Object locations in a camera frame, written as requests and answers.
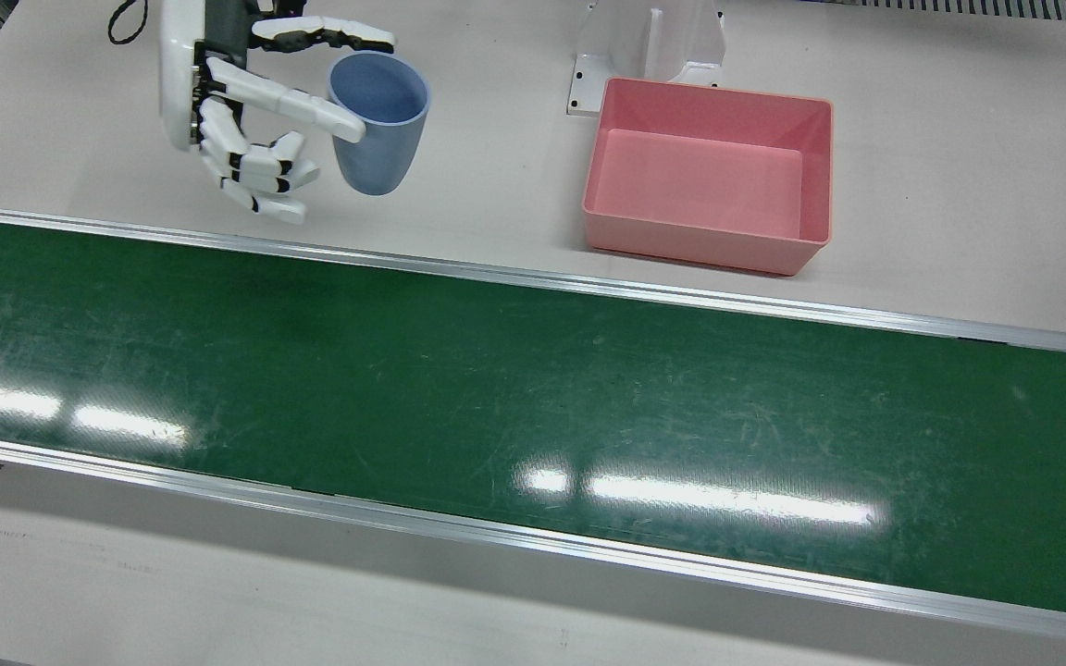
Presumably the pink plastic box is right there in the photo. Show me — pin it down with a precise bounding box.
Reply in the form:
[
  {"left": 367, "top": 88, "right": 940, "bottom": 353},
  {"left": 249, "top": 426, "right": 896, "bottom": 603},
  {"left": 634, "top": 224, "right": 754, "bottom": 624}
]
[{"left": 582, "top": 77, "right": 835, "bottom": 277}]

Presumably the green conveyor belt aluminium frame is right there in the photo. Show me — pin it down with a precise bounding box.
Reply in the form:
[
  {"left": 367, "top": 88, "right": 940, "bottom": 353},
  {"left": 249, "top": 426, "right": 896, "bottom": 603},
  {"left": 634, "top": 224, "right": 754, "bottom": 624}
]
[{"left": 0, "top": 203, "right": 1066, "bottom": 644}]

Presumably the light blue plastic cup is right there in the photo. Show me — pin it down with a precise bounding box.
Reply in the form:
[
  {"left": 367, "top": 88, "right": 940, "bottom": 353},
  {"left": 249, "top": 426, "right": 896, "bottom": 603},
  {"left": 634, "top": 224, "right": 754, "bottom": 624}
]
[{"left": 327, "top": 51, "right": 431, "bottom": 196}]

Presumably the white column mount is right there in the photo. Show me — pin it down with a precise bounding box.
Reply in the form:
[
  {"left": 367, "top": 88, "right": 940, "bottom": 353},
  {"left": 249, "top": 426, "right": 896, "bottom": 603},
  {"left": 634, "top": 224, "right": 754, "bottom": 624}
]
[{"left": 567, "top": 0, "right": 728, "bottom": 117}]

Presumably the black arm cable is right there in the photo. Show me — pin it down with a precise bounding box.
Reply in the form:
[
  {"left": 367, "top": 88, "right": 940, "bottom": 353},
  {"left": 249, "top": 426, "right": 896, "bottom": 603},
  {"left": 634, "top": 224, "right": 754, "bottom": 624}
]
[{"left": 107, "top": 0, "right": 147, "bottom": 44}]

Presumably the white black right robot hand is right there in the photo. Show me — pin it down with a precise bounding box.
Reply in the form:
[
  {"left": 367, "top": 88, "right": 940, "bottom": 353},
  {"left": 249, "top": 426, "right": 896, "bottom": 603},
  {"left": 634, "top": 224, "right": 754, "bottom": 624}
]
[{"left": 158, "top": 0, "right": 397, "bottom": 226}]

